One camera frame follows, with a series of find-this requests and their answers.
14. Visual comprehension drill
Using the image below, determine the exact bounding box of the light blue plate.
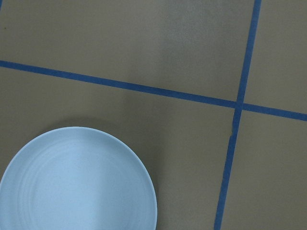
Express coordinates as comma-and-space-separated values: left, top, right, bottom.
0, 127, 157, 230

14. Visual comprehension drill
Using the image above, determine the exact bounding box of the blue tape strip vertical right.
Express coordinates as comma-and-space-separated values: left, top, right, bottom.
213, 0, 261, 230

